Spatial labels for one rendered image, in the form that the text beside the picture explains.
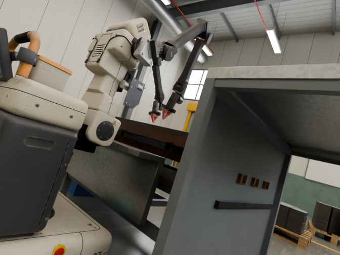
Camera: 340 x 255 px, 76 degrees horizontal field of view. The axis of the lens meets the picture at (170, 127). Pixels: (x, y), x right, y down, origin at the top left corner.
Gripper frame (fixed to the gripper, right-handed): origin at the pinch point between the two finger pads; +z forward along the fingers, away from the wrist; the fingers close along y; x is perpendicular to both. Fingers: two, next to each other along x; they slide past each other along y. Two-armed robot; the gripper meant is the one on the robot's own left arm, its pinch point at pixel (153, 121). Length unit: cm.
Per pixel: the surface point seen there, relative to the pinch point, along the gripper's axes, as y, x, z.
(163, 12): 394, -367, -612
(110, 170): -11, 45, 49
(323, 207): -94, -415, 56
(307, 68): -128, 77, 21
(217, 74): -102, 76, 16
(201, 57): 414, -706, -613
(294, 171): 16, -801, -58
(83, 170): 22, 44, 51
